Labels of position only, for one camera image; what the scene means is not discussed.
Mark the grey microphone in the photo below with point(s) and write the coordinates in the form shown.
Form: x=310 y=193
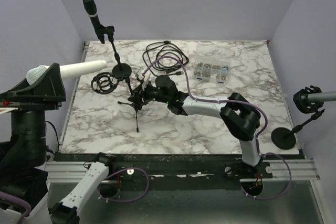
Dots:
x=321 y=97

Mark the white microphone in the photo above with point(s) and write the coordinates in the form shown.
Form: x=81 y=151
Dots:
x=67 y=71

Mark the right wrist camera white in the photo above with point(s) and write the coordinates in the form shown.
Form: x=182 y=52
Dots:
x=142 y=78

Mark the clear plastic screw box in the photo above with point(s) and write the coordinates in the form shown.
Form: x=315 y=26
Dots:
x=212 y=64

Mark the black microphone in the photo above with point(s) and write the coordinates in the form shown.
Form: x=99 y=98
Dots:
x=91 y=10

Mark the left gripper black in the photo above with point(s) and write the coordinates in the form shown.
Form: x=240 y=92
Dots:
x=48 y=91

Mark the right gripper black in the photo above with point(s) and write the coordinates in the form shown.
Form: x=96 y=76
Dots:
x=136 y=98

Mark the black tripod mic stand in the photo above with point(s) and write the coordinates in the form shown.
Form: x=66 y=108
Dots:
x=106 y=83

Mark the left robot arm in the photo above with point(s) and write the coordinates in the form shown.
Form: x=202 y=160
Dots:
x=23 y=184

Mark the black round-base mic stand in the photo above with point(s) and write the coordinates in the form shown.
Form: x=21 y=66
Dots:
x=121 y=71

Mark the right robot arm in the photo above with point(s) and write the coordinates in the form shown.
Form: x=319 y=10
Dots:
x=240 y=117

